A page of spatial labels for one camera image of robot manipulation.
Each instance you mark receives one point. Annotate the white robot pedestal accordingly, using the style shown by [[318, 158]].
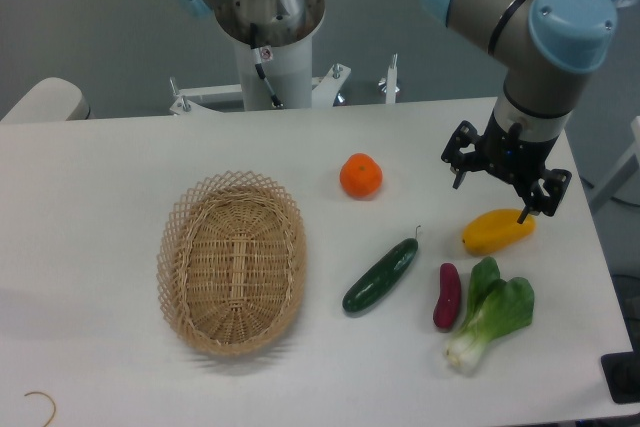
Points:
[[272, 42]]

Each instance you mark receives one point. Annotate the purple sweet potato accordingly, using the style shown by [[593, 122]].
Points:
[[447, 307]]

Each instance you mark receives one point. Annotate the woven wicker basket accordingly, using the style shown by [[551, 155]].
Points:
[[232, 264]]

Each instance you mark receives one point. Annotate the yellow mango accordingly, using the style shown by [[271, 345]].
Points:
[[495, 230]]

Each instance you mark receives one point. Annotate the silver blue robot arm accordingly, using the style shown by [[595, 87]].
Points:
[[549, 48]]

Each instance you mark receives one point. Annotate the white chair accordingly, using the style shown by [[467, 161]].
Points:
[[50, 100]]

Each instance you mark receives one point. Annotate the orange tangerine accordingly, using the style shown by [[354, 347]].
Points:
[[360, 176]]

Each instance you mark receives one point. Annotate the black device at table edge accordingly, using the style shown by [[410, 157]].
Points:
[[621, 372]]

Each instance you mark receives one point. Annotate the green cucumber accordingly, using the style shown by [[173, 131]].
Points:
[[381, 277]]

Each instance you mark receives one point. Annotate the white base frame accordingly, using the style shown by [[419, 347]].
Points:
[[325, 92]]

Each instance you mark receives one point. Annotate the green bok choy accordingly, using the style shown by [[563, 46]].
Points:
[[495, 308]]

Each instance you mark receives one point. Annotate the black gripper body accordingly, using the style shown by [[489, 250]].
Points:
[[506, 155]]

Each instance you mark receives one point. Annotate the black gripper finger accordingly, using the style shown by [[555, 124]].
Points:
[[460, 152], [542, 192]]

